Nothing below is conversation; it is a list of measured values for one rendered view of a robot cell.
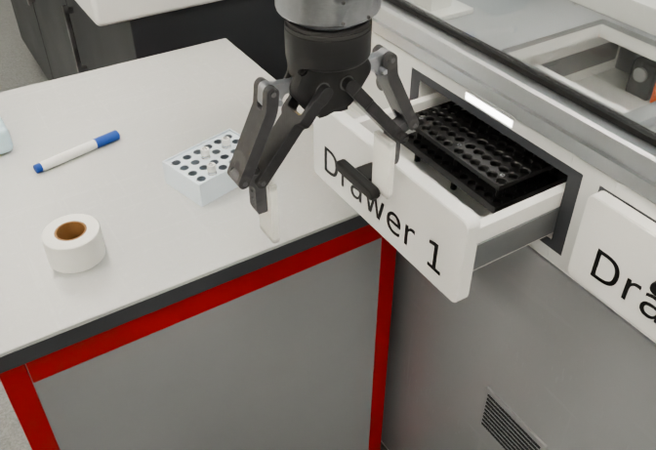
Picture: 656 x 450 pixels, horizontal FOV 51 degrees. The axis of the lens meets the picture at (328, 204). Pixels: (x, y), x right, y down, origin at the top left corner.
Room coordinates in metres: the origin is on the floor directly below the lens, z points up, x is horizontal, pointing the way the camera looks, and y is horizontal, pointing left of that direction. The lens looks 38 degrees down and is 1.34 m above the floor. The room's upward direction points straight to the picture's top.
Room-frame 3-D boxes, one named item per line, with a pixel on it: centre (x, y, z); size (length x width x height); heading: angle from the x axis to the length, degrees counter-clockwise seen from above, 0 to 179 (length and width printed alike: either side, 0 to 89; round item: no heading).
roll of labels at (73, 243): (0.65, 0.32, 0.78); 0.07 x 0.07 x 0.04
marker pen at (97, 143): (0.88, 0.38, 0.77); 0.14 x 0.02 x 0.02; 135
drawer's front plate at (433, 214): (0.64, -0.06, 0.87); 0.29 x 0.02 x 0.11; 32
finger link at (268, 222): (0.52, 0.06, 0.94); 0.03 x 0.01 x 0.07; 32
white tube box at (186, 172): (0.83, 0.16, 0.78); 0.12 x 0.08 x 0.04; 136
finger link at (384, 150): (0.60, -0.06, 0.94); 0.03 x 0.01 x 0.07; 32
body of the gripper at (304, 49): (0.56, 0.00, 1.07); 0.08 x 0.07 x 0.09; 122
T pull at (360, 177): (0.62, -0.04, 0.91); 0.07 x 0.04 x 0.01; 32
